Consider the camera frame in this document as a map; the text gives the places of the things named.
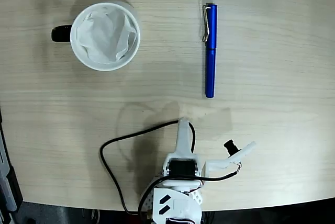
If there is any blue pen with metal clip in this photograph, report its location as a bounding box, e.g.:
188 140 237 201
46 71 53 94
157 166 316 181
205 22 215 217
202 3 218 99

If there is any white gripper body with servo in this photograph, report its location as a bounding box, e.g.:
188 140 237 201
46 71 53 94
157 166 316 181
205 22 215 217
162 152 206 191

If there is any white mount with black camera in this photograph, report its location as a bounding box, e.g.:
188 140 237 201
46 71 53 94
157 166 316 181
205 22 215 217
205 139 256 178

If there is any grey metal desk frame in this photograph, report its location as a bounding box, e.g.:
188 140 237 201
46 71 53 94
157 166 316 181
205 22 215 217
0 106 24 224

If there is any black camera cable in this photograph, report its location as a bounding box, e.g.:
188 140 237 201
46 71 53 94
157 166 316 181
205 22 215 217
99 120 243 224

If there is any white mug with black handle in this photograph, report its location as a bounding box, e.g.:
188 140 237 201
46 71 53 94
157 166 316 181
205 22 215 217
51 1 141 72

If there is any crumpled white tissue paper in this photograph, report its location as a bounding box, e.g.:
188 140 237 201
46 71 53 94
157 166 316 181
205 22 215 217
75 8 138 65

